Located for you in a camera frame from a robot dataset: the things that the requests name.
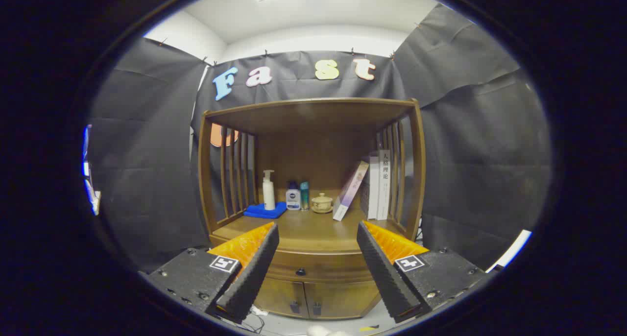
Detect white pump bottle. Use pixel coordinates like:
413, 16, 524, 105
262, 169, 276, 211

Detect wooden countertop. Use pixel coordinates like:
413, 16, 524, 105
212, 206, 408, 254

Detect beige lidded teacup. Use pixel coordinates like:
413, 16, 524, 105
312, 192, 334, 214

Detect white bottle with blue cap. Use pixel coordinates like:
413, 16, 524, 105
286, 181, 301, 211

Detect wooden cabinet door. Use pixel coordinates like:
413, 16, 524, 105
304, 281, 383, 321
254, 279, 309, 319

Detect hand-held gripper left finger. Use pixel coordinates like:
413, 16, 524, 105
139, 222, 280, 324

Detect black floor cables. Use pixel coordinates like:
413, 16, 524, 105
238, 306, 267, 334

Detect purple and white book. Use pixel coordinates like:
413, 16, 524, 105
333, 161, 369, 222

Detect wooden cabinet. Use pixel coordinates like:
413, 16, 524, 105
197, 97, 426, 321

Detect wooden drawer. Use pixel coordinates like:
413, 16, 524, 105
210, 249, 388, 284

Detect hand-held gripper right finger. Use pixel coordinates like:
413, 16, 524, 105
356, 220, 491, 324

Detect white book with black lettering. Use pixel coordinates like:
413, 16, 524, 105
376, 150, 391, 221

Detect blue folded cloth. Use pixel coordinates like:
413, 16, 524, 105
243, 202, 288, 219

